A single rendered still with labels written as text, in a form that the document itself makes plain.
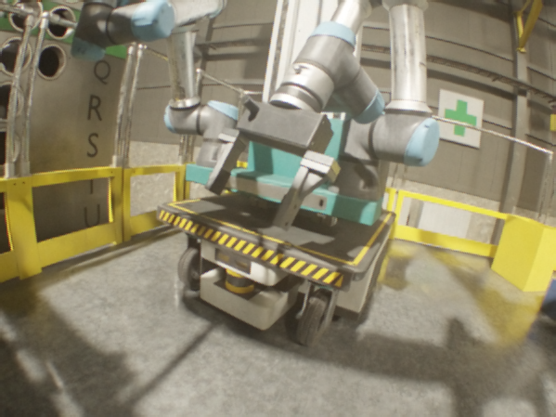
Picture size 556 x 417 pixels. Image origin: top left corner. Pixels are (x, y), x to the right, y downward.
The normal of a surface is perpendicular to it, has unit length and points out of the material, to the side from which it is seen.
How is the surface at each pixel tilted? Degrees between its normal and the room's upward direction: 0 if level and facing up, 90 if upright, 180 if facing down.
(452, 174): 90
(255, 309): 90
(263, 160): 90
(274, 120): 67
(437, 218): 90
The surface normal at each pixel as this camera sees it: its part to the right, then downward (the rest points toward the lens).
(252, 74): -0.32, 0.17
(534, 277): -0.05, 0.22
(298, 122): -0.45, -0.28
